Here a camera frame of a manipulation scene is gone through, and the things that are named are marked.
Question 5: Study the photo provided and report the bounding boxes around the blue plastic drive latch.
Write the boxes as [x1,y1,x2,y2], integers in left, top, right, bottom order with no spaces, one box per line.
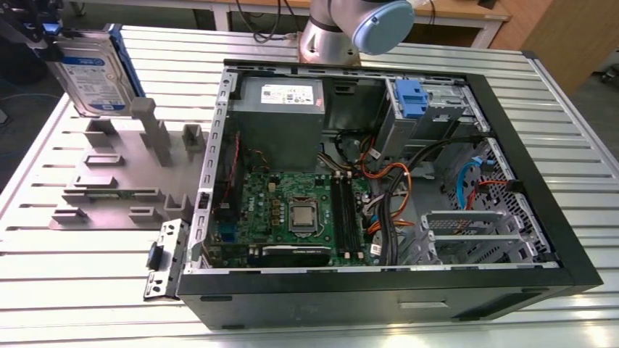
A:
[393,78,431,120]

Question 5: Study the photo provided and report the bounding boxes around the green RAM stick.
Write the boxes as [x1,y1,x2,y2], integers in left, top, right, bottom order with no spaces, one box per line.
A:
[84,193,136,203]

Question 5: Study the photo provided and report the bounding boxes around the wooden desk white frame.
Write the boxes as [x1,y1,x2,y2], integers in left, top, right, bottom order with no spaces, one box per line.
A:
[212,0,514,48]

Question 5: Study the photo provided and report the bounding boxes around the silver CPU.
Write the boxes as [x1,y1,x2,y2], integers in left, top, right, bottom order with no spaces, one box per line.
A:
[289,207,316,233]

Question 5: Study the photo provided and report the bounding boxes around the blue SATA wire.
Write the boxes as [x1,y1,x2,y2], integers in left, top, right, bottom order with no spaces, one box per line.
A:
[455,159,486,212]

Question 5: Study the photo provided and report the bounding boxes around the CPU socket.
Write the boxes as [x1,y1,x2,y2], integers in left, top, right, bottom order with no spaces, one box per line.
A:
[285,195,324,240]

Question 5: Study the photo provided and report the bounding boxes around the black open PC case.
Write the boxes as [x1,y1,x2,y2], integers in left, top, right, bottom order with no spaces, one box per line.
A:
[176,57,604,331]

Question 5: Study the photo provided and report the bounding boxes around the grey power supply unit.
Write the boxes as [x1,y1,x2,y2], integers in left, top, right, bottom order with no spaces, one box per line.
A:
[227,75,325,175]

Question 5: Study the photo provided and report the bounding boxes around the metal disk bay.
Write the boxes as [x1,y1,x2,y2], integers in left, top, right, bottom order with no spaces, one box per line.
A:
[417,208,552,268]

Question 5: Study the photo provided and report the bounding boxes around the black cable bundle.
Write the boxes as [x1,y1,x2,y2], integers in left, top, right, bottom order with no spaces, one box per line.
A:
[375,134,484,268]

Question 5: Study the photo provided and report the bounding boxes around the grey parts rack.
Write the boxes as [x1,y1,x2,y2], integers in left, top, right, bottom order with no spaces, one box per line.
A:
[47,97,213,233]

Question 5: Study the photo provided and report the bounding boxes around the black case fan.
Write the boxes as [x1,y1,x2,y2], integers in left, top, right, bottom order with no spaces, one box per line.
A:
[215,123,243,218]

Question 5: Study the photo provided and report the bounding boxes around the wooden cabinet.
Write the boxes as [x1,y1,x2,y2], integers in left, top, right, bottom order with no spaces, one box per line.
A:
[487,0,619,96]

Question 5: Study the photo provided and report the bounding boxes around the hard disk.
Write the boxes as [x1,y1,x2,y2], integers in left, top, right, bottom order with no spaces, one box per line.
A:
[40,23,145,117]

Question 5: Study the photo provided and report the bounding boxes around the black graphics card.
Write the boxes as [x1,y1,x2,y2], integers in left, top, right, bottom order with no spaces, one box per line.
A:
[248,244,335,269]

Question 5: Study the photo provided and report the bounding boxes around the black RAM slot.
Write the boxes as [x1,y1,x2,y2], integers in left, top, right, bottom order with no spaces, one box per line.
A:
[329,173,349,259]

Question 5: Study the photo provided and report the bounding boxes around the green motherboard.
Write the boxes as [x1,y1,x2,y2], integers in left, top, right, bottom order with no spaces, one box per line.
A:
[205,170,383,269]

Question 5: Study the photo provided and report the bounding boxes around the orange power wire bundle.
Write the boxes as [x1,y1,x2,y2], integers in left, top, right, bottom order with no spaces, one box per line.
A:
[360,134,417,239]

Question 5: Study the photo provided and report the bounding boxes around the metal rear retention bracket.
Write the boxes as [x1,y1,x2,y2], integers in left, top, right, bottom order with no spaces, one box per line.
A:
[143,218,191,302]

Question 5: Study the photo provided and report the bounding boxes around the red black twisted wire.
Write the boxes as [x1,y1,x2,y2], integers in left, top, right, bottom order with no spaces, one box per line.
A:
[224,130,241,210]

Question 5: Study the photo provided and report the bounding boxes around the silver optical drive cage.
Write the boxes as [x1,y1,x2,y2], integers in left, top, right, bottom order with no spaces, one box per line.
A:
[375,74,484,164]

